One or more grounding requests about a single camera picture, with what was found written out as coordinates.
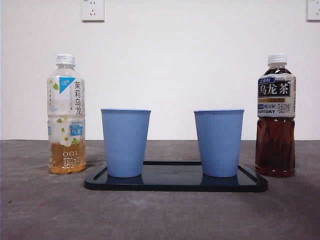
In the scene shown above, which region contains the pale jasmine oolong tea bottle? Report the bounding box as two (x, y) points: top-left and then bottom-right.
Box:
(46, 53), (86, 175)

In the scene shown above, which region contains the dark oolong tea bottle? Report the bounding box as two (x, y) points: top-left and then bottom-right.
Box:
(254, 53), (297, 178)

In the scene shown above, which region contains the blue ribbed plastic cup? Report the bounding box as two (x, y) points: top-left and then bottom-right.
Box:
(100, 108), (152, 178)
(193, 108), (245, 178)

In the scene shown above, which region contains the dark teal rectangular tray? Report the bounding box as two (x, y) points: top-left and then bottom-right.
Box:
(83, 160), (269, 193)

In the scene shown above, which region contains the white wall socket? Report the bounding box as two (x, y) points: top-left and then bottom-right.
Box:
(81, 0), (105, 23)
(306, 0), (320, 22)

